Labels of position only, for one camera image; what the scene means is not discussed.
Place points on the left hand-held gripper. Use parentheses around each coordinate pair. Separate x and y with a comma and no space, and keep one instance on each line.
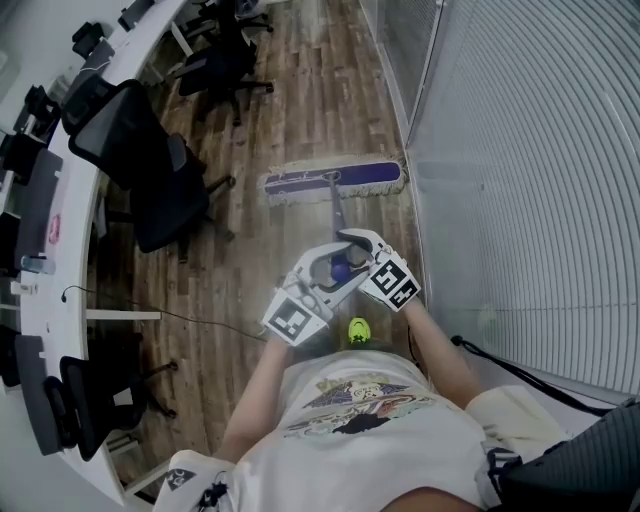
(292,320)

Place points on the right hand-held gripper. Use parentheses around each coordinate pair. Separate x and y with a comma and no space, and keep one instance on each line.
(390,282)

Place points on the purple mop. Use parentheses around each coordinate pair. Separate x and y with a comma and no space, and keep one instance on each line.
(370,172)

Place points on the person's left forearm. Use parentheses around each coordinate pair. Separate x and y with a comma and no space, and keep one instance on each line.
(255,395)

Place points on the person's right forearm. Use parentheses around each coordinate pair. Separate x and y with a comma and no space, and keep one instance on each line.
(440,350)

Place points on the neon yellow shoe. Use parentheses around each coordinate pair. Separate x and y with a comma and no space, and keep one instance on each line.
(359,331)

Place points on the black mesh office chair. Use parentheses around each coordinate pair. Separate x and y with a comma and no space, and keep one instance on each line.
(165,200)

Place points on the white printed t-shirt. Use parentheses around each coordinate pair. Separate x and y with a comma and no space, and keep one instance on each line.
(375,460)

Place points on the white curved desk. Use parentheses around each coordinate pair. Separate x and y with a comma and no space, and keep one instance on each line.
(70,240)

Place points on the pink sticker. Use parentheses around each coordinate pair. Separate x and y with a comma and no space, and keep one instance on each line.
(55,230)

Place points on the clear water bottle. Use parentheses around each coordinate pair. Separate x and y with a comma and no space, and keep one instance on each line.
(37,265)

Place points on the small white box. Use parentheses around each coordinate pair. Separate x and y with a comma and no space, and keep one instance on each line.
(24,289)

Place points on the black bag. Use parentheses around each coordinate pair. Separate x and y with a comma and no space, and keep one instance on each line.
(575,465)

